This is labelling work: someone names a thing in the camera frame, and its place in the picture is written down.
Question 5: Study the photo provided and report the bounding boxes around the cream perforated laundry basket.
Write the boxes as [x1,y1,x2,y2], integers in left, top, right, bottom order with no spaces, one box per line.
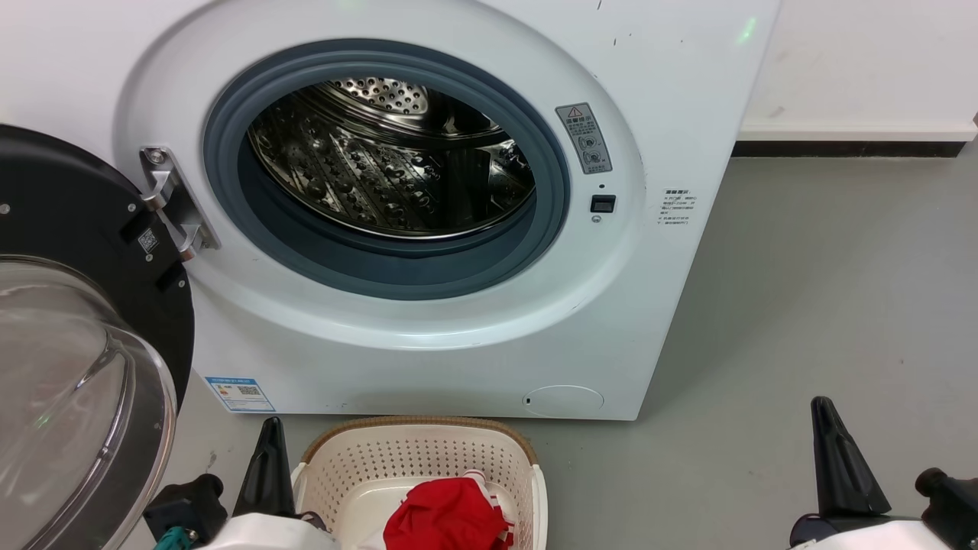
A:
[292,416,548,550]

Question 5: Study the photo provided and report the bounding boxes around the white text sticker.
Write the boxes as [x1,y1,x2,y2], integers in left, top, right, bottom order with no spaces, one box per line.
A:
[659,187,695,227]

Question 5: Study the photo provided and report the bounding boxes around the blue energy label sticker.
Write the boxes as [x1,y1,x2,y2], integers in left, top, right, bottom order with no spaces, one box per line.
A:
[205,376,276,413]

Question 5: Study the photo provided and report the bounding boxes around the grey warning sticker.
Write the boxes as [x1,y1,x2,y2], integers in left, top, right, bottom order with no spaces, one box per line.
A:
[555,102,614,175]

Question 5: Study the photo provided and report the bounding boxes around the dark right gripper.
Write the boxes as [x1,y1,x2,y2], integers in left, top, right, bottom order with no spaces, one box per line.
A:
[789,396,918,547]

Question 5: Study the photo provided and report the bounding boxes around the round white filter cover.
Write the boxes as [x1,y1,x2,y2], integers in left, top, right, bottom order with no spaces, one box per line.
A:
[523,384,604,418]

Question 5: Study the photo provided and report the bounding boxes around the black wall baseboard strip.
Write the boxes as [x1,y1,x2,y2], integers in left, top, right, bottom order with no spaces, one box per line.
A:
[732,141,968,159]

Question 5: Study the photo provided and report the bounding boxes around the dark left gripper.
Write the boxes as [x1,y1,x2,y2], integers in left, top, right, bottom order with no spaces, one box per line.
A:
[233,417,329,533]

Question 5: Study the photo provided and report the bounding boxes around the black washer door with glass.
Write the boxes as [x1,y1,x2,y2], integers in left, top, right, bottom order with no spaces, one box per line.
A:
[0,124,196,550]

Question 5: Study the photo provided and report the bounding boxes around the white front-load washing machine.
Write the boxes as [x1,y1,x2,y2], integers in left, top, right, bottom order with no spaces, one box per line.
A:
[0,0,782,421]

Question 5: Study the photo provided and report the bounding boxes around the silver metal door hinge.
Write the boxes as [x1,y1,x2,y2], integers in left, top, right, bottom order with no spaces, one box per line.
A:
[140,147,221,262]

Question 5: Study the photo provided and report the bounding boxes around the red and white garment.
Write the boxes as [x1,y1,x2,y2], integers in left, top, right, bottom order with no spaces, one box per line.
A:
[384,470,514,550]

